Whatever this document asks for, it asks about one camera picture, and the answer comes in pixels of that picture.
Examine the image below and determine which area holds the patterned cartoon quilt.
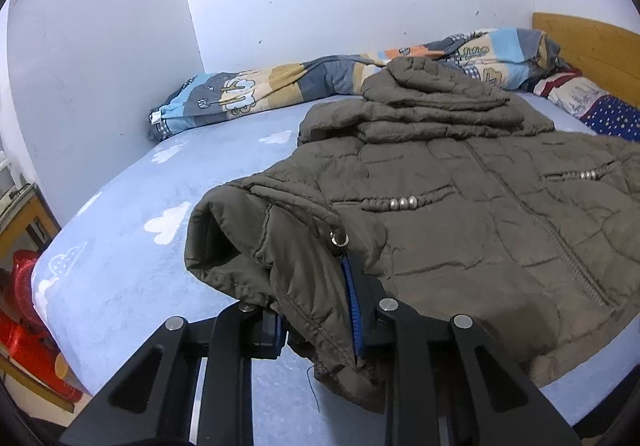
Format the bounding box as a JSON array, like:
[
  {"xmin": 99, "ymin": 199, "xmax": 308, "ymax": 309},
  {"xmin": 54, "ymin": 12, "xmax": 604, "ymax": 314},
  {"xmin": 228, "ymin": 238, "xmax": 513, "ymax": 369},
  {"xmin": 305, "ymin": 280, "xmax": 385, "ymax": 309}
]
[{"xmin": 148, "ymin": 27, "xmax": 573, "ymax": 143}]

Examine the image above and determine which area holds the wooden side table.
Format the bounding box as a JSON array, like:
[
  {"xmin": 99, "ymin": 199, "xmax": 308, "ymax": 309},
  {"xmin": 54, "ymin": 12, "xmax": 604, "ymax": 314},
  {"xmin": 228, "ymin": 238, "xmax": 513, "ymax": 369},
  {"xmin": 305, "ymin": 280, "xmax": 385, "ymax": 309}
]
[{"xmin": 0, "ymin": 182, "xmax": 76, "ymax": 413}]

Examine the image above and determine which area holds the light blue cloud bed sheet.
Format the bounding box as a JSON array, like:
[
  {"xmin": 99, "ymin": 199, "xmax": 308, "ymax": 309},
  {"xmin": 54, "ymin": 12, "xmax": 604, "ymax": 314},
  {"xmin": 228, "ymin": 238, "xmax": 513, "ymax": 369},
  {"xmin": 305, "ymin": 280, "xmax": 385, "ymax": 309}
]
[{"xmin": 31, "ymin": 91, "xmax": 640, "ymax": 446}]

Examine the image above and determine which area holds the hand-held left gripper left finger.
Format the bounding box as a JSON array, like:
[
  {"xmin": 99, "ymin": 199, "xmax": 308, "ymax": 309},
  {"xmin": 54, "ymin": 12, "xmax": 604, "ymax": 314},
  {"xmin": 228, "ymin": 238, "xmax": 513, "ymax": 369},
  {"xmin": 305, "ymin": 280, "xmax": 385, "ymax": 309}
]
[{"xmin": 59, "ymin": 302, "xmax": 288, "ymax": 446}]

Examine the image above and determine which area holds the navy star print pillow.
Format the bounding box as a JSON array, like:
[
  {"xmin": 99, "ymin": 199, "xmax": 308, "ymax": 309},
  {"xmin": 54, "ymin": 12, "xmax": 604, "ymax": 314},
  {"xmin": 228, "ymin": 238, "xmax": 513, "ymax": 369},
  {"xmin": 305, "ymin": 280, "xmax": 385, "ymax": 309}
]
[{"xmin": 533, "ymin": 68, "xmax": 640, "ymax": 143}]

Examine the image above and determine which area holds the red plastic stool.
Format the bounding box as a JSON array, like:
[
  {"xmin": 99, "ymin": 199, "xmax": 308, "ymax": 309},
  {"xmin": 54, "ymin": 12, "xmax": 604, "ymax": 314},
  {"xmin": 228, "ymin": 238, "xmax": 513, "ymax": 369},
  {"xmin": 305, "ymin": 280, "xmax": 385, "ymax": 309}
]
[{"xmin": 0, "ymin": 249, "xmax": 84, "ymax": 403}]

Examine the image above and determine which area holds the wooden headboard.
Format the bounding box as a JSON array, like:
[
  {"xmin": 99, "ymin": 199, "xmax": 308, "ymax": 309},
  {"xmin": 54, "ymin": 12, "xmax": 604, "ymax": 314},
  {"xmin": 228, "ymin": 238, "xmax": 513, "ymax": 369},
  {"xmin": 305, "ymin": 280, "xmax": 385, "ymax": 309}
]
[{"xmin": 531, "ymin": 12, "xmax": 640, "ymax": 108}]

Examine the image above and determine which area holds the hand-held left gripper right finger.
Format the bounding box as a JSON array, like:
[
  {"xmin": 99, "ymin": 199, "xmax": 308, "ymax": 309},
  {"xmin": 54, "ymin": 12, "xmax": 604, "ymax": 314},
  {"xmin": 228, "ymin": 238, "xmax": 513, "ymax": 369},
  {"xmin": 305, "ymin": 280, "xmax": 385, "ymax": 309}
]
[{"xmin": 340, "ymin": 253, "xmax": 582, "ymax": 446}]

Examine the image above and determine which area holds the olive padded jacket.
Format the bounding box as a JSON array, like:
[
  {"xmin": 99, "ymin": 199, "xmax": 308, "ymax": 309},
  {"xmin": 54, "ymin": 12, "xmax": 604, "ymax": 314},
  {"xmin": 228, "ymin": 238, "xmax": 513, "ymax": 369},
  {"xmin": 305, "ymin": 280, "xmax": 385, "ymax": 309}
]
[{"xmin": 184, "ymin": 57, "xmax": 640, "ymax": 414}]

